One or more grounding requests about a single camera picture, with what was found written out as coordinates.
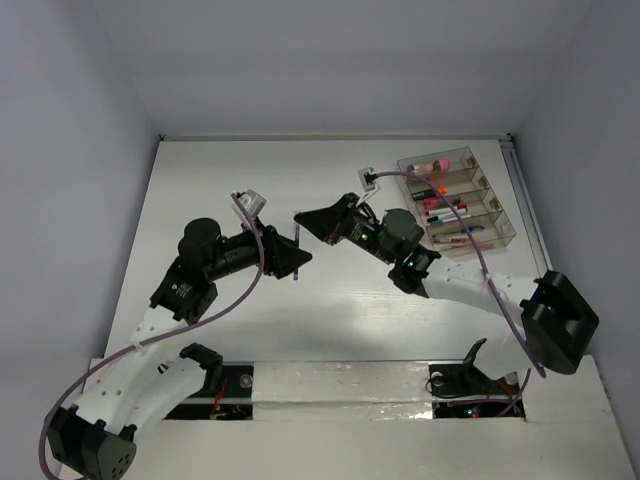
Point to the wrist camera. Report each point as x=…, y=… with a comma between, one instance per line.
x=248, y=204
x=368, y=179

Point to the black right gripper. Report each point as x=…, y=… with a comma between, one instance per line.
x=332, y=223

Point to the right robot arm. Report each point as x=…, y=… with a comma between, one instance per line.
x=419, y=271

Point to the purple gel pen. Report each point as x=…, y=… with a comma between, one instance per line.
x=297, y=244

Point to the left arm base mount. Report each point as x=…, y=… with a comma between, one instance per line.
x=229, y=400

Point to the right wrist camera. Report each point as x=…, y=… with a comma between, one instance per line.
x=368, y=179

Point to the clear plastic organizer tray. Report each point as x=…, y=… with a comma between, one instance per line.
x=466, y=183

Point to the red ballpoint pen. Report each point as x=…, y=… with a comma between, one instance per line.
x=451, y=241

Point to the orange black highlighter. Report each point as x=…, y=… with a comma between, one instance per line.
x=428, y=193

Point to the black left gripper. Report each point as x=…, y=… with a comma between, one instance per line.
x=280, y=253

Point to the dark blue ballpoint pen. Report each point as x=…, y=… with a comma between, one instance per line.
x=471, y=229

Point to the white pen red cap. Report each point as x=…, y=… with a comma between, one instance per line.
x=447, y=211

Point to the white foam front board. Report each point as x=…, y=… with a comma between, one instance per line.
x=375, y=420

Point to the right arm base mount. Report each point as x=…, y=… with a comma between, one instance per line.
x=461, y=391

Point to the white pen blue cap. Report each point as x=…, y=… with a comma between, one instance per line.
x=449, y=219

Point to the pink black highlighter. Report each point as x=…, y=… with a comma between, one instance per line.
x=432, y=204

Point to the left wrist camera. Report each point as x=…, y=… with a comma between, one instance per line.
x=248, y=204

